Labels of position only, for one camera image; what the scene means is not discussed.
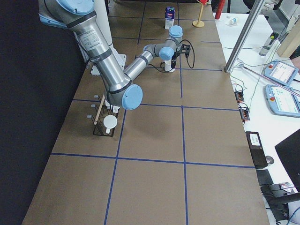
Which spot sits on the black monitor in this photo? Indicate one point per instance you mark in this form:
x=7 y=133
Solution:
x=288 y=151

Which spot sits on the white smiley mug black handle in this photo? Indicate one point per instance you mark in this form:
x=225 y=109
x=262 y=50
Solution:
x=167 y=66

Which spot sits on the aluminium frame post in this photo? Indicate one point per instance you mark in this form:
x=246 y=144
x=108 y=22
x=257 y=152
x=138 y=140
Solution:
x=251 y=19

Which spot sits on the long silver rod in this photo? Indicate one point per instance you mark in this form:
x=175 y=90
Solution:
x=274 y=81

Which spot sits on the orange black connector board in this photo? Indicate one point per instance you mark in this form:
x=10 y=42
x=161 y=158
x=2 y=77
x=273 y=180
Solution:
x=239 y=96

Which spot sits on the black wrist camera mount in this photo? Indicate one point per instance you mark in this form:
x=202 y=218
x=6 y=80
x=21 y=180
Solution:
x=184 y=49

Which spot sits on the white ribbed mug on rack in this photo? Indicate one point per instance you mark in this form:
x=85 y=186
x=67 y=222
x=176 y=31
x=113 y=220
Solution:
x=110 y=122

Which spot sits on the red bottle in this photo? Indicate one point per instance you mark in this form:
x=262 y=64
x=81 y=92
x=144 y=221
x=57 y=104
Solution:
x=220 y=6

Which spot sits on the near teach pendant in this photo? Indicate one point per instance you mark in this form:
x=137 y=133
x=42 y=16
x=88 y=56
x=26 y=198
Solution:
x=281 y=102

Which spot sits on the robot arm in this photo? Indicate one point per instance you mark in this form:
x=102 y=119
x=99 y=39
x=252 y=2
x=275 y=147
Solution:
x=80 y=17

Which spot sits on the wooden mug tree stand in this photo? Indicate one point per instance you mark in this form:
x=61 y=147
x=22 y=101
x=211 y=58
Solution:
x=199 y=23

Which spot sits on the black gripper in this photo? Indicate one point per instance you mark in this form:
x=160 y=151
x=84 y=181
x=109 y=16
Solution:
x=174 y=56

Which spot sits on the blue white milk carton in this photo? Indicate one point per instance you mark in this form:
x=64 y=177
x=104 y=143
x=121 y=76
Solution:
x=169 y=17

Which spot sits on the far teach pendant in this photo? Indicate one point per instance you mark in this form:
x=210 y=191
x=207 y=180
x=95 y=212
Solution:
x=281 y=72

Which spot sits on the wooden stick in rack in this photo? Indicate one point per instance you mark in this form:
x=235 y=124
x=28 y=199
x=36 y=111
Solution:
x=99 y=110

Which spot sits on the teach pendant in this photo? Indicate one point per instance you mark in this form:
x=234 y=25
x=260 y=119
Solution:
x=281 y=102
x=281 y=72

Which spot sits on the white small bottle lying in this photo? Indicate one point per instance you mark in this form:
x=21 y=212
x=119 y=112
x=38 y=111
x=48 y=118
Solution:
x=233 y=21

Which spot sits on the clear water bottle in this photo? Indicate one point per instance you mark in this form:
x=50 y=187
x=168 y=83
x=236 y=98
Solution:
x=269 y=43

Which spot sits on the black remote box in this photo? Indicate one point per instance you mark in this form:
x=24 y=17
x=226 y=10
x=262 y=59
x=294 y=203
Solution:
x=256 y=149

